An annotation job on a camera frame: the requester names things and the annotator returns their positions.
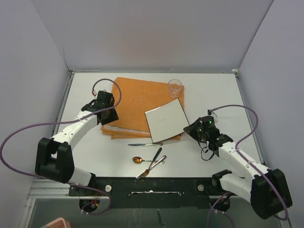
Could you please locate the white square plate black rim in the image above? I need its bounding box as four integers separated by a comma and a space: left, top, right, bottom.
145, 98, 190, 143

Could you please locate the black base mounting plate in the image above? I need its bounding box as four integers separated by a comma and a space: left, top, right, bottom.
68, 177, 225, 209

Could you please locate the iridescent ornate teaspoon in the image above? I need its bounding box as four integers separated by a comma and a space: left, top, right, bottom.
153, 160, 165, 165

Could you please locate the clear drinking glass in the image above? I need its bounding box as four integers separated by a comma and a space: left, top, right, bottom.
168, 79, 182, 98

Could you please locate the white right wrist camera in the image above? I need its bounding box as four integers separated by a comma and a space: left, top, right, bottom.
208, 110, 219, 123

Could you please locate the silver table knife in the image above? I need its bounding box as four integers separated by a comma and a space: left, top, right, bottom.
128, 143, 163, 147

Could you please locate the orange cloth napkin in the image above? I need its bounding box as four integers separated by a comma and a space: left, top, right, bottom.
101, 77, 174, 140

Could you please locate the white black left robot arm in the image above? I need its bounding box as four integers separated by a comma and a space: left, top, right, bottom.
35, 91, 119, 195

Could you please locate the gold spoon dark handle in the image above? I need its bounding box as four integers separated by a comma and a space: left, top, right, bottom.
132, 149, 159, 164

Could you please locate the gold fork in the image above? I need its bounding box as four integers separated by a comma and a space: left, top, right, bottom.
136, 155, 167, 179

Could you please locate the pink plastic bin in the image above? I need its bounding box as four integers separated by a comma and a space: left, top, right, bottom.
43, 218, 71, 228

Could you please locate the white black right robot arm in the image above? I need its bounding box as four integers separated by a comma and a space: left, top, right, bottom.
183, 115, 293, 219

